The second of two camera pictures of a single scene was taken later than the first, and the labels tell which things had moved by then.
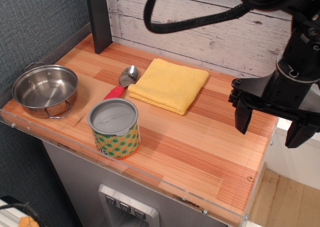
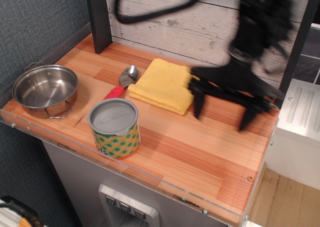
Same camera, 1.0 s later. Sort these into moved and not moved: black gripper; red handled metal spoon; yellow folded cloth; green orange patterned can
Moved: black gripper
Not moved: yellow folded cloth; red handled metal spoon; green orange patterned can
